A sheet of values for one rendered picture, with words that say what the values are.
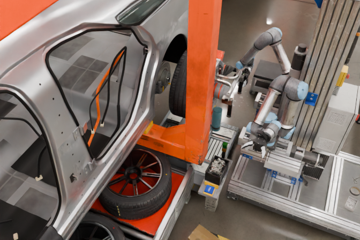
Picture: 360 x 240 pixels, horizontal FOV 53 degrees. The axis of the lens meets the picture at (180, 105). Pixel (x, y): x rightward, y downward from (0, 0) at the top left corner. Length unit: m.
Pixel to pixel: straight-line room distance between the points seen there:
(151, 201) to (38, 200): 0.85
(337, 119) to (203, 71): 1.09
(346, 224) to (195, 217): 1.28
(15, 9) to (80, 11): 1.45
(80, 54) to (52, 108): 1.58
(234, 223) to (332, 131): 1.22
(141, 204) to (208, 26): 1.51
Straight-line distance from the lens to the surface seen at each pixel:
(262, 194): 3.44
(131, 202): 3.00
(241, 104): 4.51
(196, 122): 2.79
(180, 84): 3.11
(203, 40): 2.31
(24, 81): 1.94
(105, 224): 2.93
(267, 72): 4.51
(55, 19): 2.18
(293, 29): 6.09
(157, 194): 3.02
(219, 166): 3.12
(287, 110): 2.73
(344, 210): 3.60
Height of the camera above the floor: 3.04
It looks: 43 degrees down
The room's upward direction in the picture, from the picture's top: 1 degrees clockwise
